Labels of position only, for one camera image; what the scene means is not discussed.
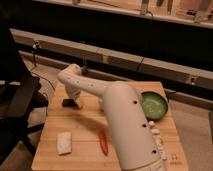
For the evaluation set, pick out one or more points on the black chair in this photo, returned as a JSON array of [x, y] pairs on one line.
[[19, 95]]

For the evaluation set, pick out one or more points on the red chili pepper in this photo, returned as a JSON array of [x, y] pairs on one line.
[[103, 142]]

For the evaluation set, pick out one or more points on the green bowl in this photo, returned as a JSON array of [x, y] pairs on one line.
[[154, 105]]

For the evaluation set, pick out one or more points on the white sponge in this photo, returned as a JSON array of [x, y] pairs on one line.
[[64, 143]]

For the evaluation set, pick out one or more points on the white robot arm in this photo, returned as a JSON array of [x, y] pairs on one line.
[[134, 144]]

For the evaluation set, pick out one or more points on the black eraser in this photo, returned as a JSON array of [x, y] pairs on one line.
[[70, 103]]

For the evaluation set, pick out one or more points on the white tube bottle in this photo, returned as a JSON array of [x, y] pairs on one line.
[[158, 139]]

